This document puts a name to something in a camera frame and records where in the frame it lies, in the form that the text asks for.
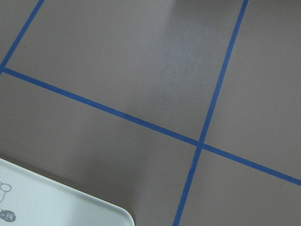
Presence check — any cream rabbit tray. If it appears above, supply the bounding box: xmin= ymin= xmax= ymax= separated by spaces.
xmin=0 ymin=159 xmax=135 ymax=226

